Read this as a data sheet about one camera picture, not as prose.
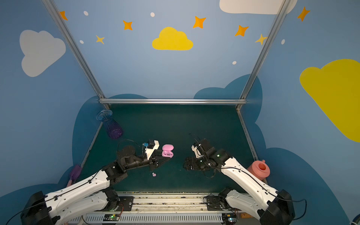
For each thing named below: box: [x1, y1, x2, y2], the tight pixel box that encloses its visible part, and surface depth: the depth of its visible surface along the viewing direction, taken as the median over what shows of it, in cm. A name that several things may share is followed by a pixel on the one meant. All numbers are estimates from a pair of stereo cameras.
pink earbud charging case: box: [161, 143, 174, 158], surface depth 69 cm
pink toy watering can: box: [247, 159, 271, 181], surface depth 79 cm
